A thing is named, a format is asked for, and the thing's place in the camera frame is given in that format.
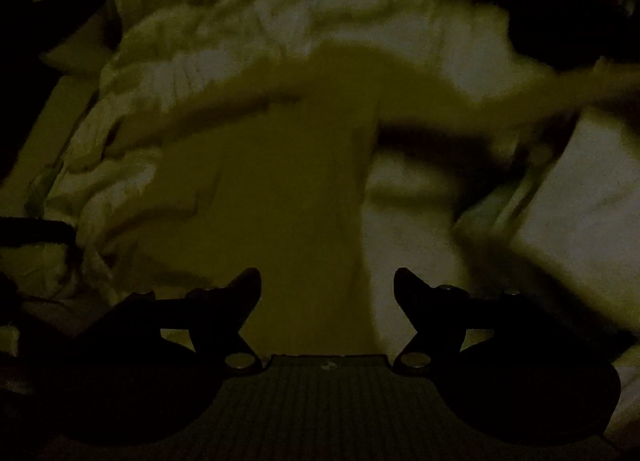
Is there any light floral crumpled duvet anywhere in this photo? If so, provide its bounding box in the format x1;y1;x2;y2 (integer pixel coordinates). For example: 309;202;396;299
29;0;640;342

